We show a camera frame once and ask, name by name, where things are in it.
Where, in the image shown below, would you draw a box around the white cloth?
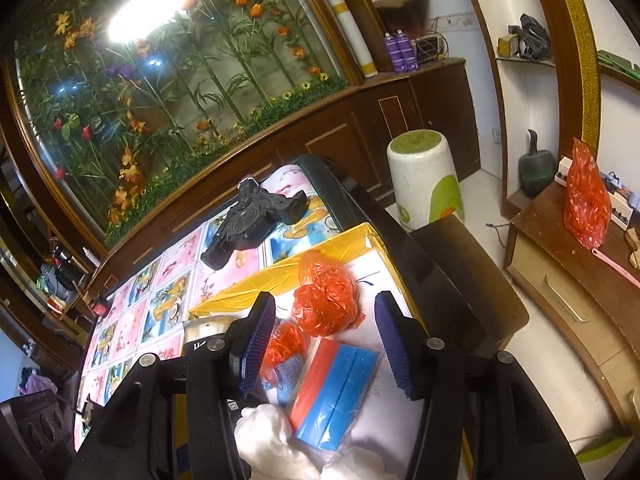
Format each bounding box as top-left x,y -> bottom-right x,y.
234,404 -> 397,479

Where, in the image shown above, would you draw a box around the blue knitted item red bag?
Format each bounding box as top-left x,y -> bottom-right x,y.
260,321 -> 307,408

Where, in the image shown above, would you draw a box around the red blue sponge pack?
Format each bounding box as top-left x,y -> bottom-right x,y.
288,338 -> 378,452

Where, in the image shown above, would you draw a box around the orange plastic bag bundle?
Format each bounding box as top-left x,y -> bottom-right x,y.
291,250 -> 364,337

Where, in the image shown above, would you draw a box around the black snack packet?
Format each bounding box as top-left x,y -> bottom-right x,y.
181,315 -> 234,356

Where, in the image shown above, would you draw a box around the yellow-rimmed white foam box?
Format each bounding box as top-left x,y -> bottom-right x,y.
186,250 -> 464,479

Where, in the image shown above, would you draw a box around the wooden drawer cabinet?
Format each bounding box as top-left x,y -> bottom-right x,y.
504,182 -> 639,434

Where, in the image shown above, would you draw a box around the pink fly swatter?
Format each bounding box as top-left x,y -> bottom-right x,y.
591,248 -> 640,288

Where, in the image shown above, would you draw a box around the black star-shaped device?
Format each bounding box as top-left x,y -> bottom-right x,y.
201,177 -> 308,271

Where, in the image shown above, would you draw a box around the red plastic bag on cabinet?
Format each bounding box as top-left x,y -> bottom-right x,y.
563,139 -> 612,250

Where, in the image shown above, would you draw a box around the white green stool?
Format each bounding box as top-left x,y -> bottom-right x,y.
386,129 -> 464,231

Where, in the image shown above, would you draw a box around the white power strip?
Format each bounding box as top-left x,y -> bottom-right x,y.
554,156 -> 640,230

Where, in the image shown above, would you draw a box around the dark wooden sideboard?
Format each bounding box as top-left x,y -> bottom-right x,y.
88,58 -> 480,294

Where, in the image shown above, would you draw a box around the white yellow rolled poster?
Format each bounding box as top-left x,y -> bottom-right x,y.
326,0 -> 378,78

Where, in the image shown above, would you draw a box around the purple bottle left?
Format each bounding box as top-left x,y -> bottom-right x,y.
384,32 -> 407,74

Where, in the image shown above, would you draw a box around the purple bottle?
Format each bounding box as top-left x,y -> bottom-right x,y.
384,32 -> 407,74
396,29 -> 419,72

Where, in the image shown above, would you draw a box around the purple bottle right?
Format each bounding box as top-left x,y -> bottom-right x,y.
396,29 -> 419,72

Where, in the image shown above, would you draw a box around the black straps on shelf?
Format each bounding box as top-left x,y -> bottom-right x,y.
497,13 -> 552,61

